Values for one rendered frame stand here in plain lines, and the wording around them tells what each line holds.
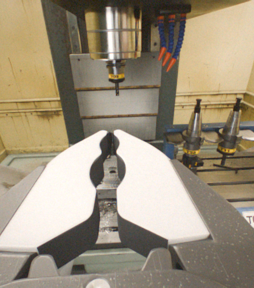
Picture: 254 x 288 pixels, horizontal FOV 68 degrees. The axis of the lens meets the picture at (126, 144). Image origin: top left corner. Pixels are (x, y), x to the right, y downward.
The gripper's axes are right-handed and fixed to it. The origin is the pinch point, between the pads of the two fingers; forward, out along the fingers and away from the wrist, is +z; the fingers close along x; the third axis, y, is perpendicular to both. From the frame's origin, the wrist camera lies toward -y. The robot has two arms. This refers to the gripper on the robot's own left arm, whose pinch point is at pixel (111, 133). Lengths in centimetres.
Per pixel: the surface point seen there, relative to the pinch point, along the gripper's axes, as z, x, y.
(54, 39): 101, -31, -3
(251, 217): 29, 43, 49
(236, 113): 37, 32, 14
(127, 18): 46.9, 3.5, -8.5
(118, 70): 51, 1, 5
